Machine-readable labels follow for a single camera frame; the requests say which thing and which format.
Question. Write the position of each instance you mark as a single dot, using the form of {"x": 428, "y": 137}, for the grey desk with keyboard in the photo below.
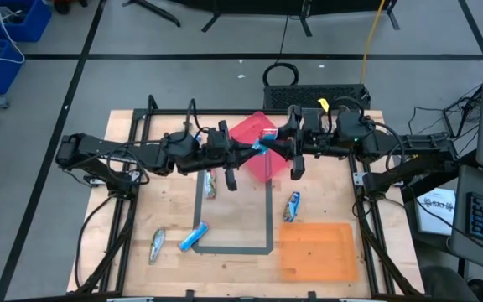
{"x": 461, "y": 218}

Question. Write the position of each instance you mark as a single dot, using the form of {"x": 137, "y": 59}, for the silver metal corner bracket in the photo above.
{"x": 359, "y": 178}

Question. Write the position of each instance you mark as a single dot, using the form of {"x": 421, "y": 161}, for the red green granola bar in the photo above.
{"x": 211, "y": 184}

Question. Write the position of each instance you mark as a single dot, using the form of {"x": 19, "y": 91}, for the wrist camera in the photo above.
{"x": 216, "y": 137}
{"x": 313, "y": 119}

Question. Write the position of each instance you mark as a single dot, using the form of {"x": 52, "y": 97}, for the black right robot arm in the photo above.
{"x": 417, "y": 144}

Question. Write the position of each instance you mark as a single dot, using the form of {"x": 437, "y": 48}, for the yellow tape tag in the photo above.
{"x": 323, "y": 104}

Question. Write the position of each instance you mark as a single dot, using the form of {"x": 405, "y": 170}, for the black aluminium rig frame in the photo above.
{"x": 166, "y": 112}

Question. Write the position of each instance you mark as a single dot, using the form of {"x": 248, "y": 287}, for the black perforated metal box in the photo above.
{"x": 292, "y": 94}

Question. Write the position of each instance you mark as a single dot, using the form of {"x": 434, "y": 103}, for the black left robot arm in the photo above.
{"x": 111, "y": 149}

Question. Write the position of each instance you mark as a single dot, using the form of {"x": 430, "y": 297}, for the pink plastic bin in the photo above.
{"x": 245, "y": 126}

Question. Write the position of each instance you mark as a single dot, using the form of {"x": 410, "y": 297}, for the white printed paper sheet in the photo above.
{"x": 434, "y": 218}

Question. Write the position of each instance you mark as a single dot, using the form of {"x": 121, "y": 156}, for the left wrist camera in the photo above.
{"x": 216, "y": 137}

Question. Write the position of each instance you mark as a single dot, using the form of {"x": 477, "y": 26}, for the orange plastic bin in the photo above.
{"x": 317, "y": 251}

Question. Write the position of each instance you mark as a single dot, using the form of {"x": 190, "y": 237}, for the silver granola bar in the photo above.
{"x": 157, "y": 246}

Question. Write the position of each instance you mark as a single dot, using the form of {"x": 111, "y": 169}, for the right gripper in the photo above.
{"x": 321, "y": 142}

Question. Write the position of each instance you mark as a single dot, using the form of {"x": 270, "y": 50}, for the dark grey office chair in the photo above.
{"x": 447, "y": 287}

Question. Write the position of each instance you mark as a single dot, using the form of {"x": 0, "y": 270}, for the dark grey bordered mat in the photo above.
{"x": 241, "y": 251}

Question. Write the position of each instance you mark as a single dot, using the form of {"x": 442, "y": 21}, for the black folding partition screen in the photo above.
{"x": 266, "y": 5}

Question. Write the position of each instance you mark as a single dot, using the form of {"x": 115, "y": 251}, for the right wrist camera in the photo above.
{"x": 313, "y": 119}

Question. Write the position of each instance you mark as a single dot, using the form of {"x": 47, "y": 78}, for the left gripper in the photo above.
{"x": 229, "y": 157}

